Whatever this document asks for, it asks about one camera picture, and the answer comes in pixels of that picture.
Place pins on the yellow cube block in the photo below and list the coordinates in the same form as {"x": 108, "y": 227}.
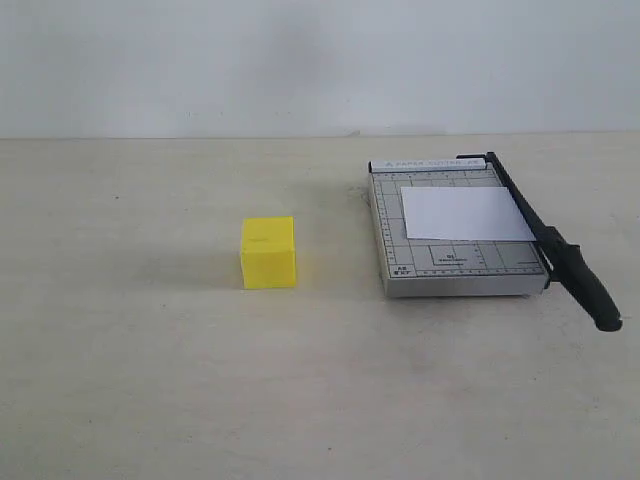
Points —
{"x": 268, "y": 252}

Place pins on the white paper sheet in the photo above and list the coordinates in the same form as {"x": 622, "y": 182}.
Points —
{"x": 463, "y": 214}

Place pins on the black cutter blade lever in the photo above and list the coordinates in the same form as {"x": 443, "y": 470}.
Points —
{"x": 568, "y": 266}

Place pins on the grey paper cutter base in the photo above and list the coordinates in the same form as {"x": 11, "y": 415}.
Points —
{"x": 445, "y": 268}

